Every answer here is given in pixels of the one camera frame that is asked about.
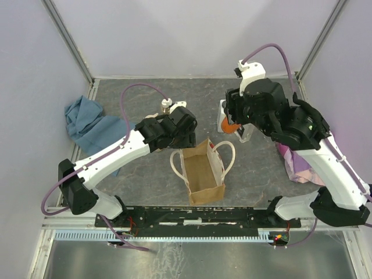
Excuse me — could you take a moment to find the pink cloth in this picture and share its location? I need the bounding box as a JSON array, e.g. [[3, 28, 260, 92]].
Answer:
[[276, 142, 325, 186]]

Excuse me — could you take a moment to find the blue cloth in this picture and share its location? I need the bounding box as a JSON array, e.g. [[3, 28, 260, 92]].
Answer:
[[63, 94, 137, 177]]

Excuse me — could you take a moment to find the amber liquid bottle white cap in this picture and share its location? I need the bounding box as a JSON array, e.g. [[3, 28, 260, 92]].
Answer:
[[160, 98, 173, 115]]

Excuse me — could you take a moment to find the aluminium frame rail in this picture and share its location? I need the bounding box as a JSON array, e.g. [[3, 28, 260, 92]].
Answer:
[[41, 206, 358, 232]]

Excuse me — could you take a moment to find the burlap watermelon canvas bag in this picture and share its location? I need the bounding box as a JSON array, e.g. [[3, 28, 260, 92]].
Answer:
[[170, 139, 236, 206]]

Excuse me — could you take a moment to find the white bottle grey cap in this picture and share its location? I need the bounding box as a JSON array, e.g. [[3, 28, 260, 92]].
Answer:
[[217, 99, 228, 134]]

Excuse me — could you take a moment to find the right aluminium corner post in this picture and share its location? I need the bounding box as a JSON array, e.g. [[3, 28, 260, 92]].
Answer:
[[296, 0, 349, 82]]

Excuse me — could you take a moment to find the light blue cable duct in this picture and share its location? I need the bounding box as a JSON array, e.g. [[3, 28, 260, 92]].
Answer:
[[54, 229, 277, 242]]

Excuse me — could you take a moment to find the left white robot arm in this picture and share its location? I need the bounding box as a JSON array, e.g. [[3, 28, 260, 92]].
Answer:
[[59, 106, 197, 227]]

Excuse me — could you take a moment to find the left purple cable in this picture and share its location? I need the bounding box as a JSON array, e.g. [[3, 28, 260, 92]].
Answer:
[[40, 83, 172, 251]]

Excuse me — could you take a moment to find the aluminium corner post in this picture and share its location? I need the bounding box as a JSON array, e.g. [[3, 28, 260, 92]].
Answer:
[[296, 0, 349, 82], [41, 0, 94, 85]]

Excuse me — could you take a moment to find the clear square bottle black cap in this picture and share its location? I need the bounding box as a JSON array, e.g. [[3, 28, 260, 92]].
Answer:
[[235, 124, 255, 143]]

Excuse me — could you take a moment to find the beige pump lotion bottle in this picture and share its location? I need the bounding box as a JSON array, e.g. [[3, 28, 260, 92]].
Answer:
[[145, 113, 162, 152]]

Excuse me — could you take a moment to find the left aluminium corner post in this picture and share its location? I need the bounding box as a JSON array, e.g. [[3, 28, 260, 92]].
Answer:
[[41, 0, 94, 85]]

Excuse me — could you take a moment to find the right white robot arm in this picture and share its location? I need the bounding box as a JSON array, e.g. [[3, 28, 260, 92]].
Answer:
[[224, 59, 371, 227]]

